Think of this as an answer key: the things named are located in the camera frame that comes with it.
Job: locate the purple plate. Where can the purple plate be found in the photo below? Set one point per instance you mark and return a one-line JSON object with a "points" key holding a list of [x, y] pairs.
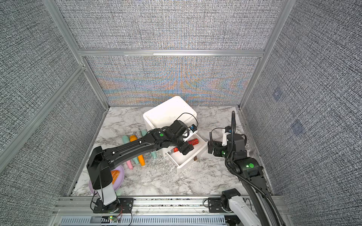
{"points": [[117, 185]]}

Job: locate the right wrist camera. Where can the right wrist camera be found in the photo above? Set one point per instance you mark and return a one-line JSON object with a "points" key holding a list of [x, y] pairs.
{"points": [[226, 131]]}

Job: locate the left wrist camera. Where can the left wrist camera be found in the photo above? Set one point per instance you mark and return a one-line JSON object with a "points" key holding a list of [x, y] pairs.
{"points": [[190, 132]]}

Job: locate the orange pastry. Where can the orange pastry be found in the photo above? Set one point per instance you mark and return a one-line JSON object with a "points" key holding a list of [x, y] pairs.
{"points": [[115, 176]]}

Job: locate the aluminium front rail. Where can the aluminium front rail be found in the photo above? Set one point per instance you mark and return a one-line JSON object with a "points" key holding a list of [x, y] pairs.
{"points": [[147, 211]]}

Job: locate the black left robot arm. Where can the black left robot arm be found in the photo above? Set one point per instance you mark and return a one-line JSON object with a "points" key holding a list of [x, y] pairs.
{"points": [[103, 161]]}

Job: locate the orange microphone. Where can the orange microphone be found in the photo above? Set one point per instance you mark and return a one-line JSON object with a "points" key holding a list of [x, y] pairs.
{"points": [[140, 159]]}

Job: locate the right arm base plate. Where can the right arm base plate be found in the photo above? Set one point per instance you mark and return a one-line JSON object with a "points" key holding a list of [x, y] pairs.
{"points": [[214, 205]]}

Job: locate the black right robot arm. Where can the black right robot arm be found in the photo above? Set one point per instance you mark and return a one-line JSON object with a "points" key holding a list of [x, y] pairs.
{"points": [[250, 173]]}

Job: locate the pink microphone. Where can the pink microphone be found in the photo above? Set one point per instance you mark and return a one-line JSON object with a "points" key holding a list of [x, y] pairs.
{"points": [[129, 165]]}

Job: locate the white bottom drawer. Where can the white bottom drawer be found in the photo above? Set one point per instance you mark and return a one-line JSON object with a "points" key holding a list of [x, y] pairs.
{"points": [[183, 161]]}

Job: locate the mint green microphone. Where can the mint green microphone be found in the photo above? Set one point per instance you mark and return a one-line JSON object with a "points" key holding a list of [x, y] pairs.
{"points": [[153, 153], [126, 140]]}

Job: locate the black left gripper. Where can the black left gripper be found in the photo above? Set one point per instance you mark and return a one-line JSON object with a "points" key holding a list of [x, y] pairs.
{"points": [[184, 145]]}

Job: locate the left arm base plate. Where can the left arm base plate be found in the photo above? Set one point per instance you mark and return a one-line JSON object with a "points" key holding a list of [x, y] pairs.
{"points": [[121, 205]]}

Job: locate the glittery red microphone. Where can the glittery red microphone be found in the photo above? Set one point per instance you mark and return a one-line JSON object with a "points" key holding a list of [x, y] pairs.
{"points": [[191, 142]]}

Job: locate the white drawer cabinet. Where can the white drawer cabinet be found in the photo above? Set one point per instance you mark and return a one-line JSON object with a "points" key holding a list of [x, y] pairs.
{"points": [[166, 113]]}

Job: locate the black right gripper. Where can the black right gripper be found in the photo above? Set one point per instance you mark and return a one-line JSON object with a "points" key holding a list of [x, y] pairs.
{"points": [[214, 146]]}

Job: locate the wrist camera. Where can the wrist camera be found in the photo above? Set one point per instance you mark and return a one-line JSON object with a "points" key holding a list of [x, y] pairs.
{"points": [[190, 132], [226, 131]]}

